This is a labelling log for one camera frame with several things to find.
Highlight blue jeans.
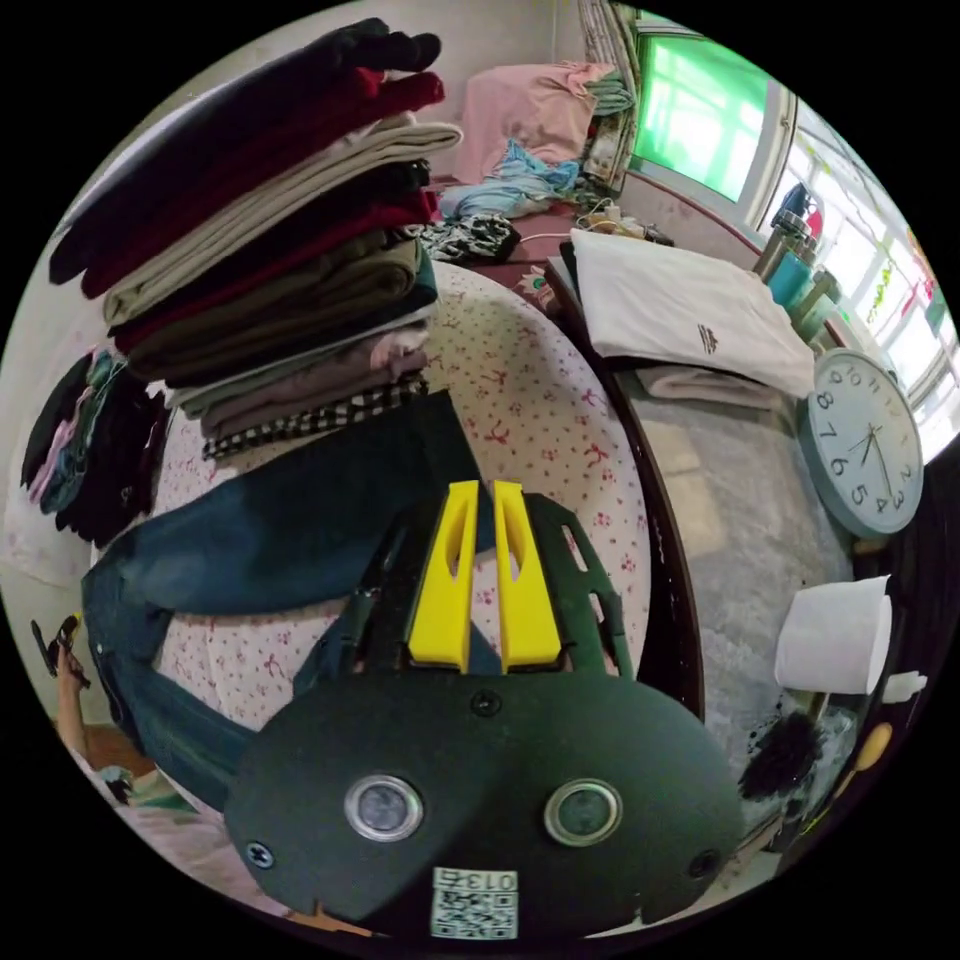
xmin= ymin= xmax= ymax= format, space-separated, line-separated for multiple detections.
xmin=80 ymin=389 xmax=505 ymax=814

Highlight person's left hand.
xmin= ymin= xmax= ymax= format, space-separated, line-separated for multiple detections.
xmin=55 ymin=659 xmax=93 ymax=760

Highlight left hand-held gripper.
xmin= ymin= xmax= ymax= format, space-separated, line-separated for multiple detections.
xmin=29 ymin=613 xmax=93 ymax=690

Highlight steel flask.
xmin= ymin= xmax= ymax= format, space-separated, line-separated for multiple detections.
xmin=752 ymin=212 xmax=810 ymax=280

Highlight pale blue wall clock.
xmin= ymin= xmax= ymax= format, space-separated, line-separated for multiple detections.
xmin=797 ymin=347 xmax=925 ymax=540

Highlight pile of clothes with white shirt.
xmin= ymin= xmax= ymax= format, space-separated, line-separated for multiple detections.
xmin=558 ymin=227 xmax=817 ymax=412

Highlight pink covered bundle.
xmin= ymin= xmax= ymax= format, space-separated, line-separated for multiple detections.
xmin=453 ymin=62 xmax=618 ymax=184

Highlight teal bottle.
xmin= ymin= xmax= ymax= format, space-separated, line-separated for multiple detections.
xmin=764 ymin=253 xmax=817 ymax=310

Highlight white paper roll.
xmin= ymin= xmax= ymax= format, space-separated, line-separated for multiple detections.
xmin=773 ymin=574 xmax=895 ymax=697

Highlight window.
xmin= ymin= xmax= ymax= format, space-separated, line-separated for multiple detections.
xmin=628 ymin=28 xmax=955 ymax=459

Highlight striped curtain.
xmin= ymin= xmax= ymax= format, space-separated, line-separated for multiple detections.
xmin=575 ymin=0 xmax=643 ymax=193

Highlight white power strip with cables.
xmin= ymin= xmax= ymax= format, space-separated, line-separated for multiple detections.
xmin=574 ymin=196 xmax=651 ymax=240

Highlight grey fuzzy rug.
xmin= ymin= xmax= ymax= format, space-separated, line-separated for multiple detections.
xmin=628 ymin=393 xmax=856 ymax=759

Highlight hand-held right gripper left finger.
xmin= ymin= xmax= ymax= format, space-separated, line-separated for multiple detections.
xmin=407 ymin=480 xmax=480 ymax=672

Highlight tall pile of clothes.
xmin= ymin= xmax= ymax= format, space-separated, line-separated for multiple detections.
xmin=47 ymin=17 xmax=466 ymax=463

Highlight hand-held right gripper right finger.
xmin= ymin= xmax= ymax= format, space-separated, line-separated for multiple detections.
xmin=492 ymin=480 xmax=563 ymax=673

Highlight dark pile of clothes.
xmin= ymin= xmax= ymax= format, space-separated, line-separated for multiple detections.
xmin=20 ymin=347 xmax=175 ymax=550

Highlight black and white patterned cloth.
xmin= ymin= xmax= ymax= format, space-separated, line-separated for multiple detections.
xmin=416 ymin=213 xmax=522 ymax=265

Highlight light blue cloth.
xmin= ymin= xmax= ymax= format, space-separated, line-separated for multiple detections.
xmin=439 ymin=139 xmax=583 ymax=220

